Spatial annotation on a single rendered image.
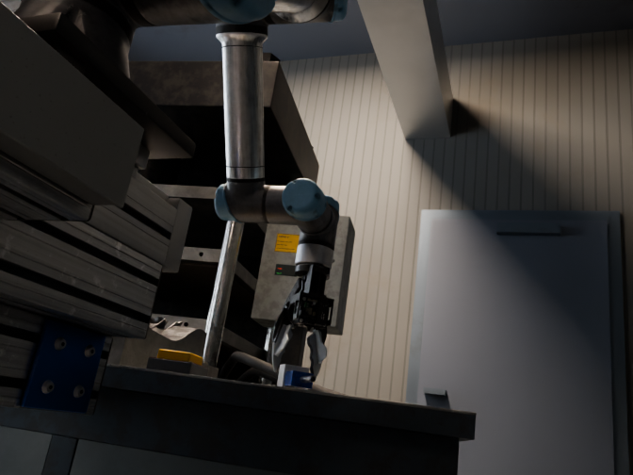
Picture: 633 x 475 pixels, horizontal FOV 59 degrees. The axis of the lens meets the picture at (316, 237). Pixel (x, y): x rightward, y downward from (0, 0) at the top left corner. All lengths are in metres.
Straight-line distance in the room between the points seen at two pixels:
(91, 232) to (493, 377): 2.94
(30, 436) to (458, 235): 2.87
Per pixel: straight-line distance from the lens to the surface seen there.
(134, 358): 1.15
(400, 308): 3.55
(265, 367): 1.61
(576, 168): 3.82
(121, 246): 0.64
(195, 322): 1.96
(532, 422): 3.35
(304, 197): 1.03
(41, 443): 1.15
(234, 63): 1.08
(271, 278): 1.97
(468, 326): 3.42
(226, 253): 1.91
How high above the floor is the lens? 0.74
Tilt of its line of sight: 19 degrees up
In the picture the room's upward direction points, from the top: 8 degrees clockwise
